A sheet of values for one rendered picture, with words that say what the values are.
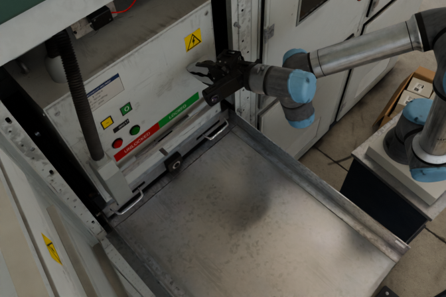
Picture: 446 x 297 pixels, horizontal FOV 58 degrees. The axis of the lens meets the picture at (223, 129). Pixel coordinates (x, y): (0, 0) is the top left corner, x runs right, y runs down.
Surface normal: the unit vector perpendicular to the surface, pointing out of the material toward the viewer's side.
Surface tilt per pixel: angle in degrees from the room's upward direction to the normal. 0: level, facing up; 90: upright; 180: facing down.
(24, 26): 90
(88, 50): 0
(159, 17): 0
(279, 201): 0
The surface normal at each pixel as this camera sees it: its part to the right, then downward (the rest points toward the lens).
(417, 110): -0.07, -0.65
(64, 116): 0.70, 0.57
